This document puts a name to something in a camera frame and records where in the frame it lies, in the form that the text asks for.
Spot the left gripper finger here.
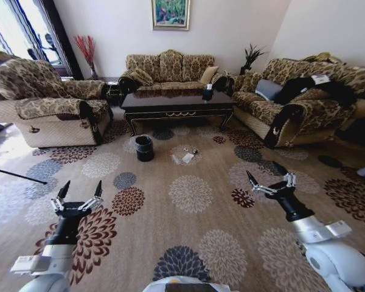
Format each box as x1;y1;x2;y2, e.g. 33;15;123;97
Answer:
50;180;71;212
78;180;105;212

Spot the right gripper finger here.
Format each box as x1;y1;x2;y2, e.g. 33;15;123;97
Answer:
272;160;297;188
246;170;276;196

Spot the black round floor object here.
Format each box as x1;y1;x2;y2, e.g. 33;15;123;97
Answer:
317;154;343;169

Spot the black trash bin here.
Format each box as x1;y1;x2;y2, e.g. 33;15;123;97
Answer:
134;135;156;163

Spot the black tripod leg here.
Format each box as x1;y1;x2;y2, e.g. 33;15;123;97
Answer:
0;164;48;186

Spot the patterned sofa with black garment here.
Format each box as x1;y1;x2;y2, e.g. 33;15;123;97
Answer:
231;57;365;150

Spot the patterned brown armchair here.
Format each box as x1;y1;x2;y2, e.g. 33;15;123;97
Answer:
0;57;114;149

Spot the grey cushion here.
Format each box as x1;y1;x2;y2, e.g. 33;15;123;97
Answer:
254;79;284;102

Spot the black garment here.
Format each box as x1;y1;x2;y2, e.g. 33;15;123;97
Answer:
273;77;358;108

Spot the black side table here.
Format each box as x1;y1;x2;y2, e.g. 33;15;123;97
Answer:
104;80;122;106

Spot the white printed tag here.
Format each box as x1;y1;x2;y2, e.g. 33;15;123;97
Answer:
310;74;332;85

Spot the dark tissue box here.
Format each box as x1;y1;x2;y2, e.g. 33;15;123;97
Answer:
201;84;215;100

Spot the dark glossy coffee table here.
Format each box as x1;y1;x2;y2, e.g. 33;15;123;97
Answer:
119;89;237;138

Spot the white robot front shell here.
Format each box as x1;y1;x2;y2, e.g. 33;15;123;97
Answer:
144;275;229;292

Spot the tan throw pillow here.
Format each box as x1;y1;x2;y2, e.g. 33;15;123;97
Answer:
199;66;220;85

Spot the patterned brown throw pillow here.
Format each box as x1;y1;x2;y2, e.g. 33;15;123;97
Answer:
133;68;155;87

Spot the yellow fabric item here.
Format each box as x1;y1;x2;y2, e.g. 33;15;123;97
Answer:
302;52;344;65

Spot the dark leafy potted plant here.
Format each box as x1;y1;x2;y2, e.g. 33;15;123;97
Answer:
239;43;269;75

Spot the red dried plant vase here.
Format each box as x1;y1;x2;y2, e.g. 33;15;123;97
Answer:
74;34;100;81

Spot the patterned three-seat sofa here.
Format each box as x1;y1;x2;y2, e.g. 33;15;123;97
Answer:
118;49;235;99

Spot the glass balcony door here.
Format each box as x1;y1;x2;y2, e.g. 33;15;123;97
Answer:
0;0;66;68

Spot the framed green painting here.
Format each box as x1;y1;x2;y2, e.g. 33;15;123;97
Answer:
151;0;191;32

